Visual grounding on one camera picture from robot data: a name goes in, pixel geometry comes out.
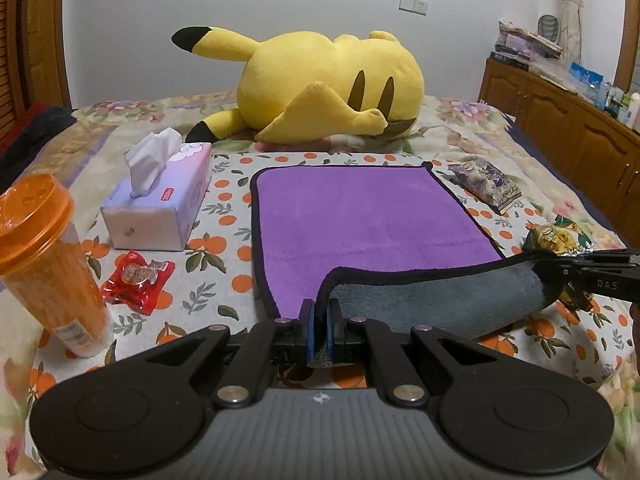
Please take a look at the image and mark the wooden door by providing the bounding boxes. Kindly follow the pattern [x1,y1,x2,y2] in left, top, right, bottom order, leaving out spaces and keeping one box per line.
[0,0,70,152]

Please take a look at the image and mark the pink tissue box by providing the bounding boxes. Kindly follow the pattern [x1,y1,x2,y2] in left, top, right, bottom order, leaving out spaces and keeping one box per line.
[101,128,212,252]

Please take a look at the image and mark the green yellow snack bag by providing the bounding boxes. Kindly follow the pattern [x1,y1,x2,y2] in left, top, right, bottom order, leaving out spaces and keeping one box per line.
[523,216,594,256]

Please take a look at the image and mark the blue tissue pack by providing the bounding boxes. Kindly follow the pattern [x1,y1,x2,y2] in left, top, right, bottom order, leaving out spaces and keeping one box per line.
[570,62,603,102]

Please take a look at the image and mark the wooden sideboard cabinet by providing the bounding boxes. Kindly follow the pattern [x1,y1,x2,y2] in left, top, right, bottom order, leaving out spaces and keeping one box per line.
[478,58,639,246]

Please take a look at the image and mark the purple snack packet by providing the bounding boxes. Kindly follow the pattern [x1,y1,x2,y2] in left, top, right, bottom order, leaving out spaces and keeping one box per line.
[449,158,522,214]

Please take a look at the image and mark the orange-print white cloth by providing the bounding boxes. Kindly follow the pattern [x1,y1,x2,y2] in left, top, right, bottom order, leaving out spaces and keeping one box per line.
[24,153,634,401]

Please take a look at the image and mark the red snack packet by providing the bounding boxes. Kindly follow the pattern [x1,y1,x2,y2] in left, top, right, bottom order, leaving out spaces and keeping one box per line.
[100,250,176,315]

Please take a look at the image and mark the purple and grey towel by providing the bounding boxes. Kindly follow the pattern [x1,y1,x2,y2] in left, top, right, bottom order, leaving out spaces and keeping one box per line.
[250,165,561,339]

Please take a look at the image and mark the stack of magazines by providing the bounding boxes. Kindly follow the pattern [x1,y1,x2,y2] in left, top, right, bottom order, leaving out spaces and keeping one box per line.
[490,21,563,72]

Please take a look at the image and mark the orange lidded drink cup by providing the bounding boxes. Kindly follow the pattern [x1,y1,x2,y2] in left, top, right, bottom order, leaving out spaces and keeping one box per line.
[1,174,113,358]

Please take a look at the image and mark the toiletry bottles on cabinet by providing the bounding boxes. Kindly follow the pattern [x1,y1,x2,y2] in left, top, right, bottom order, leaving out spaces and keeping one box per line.
[604,82,639,131]

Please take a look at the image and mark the small grey fan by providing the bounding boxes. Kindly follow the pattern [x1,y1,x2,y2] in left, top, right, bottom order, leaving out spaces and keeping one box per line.
[537,14,560,42]

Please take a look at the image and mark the yellow Pikachu plush toy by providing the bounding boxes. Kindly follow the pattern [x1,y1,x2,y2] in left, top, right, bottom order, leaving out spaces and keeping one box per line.
[171,26,424,145]

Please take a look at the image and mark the white wall switch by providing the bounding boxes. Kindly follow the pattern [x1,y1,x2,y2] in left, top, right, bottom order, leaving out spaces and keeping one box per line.
[398,0,428,16]

